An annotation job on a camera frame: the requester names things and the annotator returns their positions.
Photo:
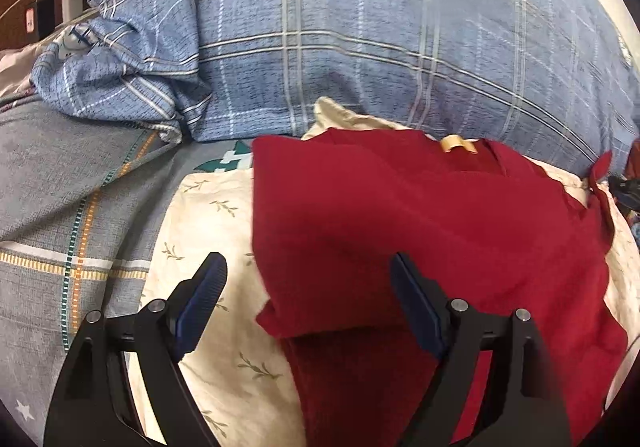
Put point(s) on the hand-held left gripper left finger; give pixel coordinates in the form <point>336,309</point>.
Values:
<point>200,308</point>

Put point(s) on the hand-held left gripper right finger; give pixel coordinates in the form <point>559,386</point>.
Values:
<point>417,308</point>

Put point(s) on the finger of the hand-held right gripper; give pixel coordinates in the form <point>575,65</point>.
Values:
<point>625,189</point>

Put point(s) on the red knit garment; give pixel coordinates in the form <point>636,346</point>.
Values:
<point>400,207</point>

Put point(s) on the grey plaid bed sheet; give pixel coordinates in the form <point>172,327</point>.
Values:
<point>50,177</point>

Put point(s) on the blue plaid quilt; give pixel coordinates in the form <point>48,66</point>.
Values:
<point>350,27</point>

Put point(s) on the pale grey crumpled cloth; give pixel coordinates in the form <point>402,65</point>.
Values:
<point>15,72</point>

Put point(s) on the white charger plug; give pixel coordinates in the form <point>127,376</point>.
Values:
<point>72,2</point>

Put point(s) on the wall power socket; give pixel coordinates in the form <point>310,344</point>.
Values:
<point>42,13</point>

